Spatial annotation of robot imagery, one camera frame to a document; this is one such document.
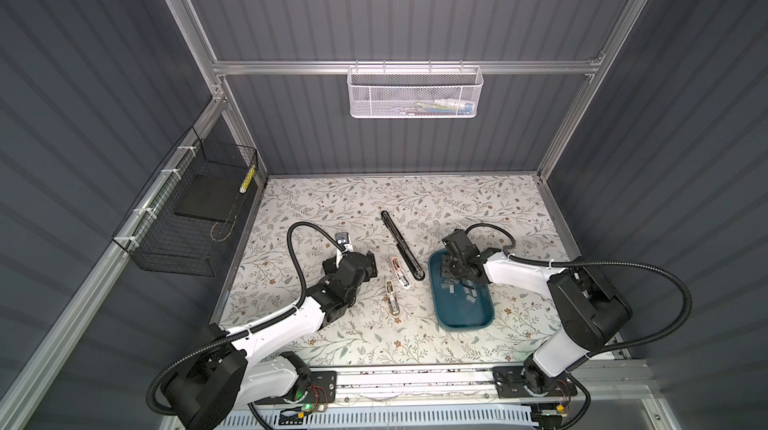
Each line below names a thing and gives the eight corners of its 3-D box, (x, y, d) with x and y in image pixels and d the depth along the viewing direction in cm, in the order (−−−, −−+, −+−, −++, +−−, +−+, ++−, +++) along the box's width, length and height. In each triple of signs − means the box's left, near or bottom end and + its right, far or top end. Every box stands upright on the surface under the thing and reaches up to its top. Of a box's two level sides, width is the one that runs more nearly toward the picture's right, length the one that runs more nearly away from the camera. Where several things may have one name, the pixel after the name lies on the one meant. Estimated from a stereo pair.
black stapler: (415, 282, 94) (415, 279, 92) (379, 217, 110) (378, 213, 108) (425, 278, 95) (426, 274, 93) (388, 214, 111) (388, 209, 109)
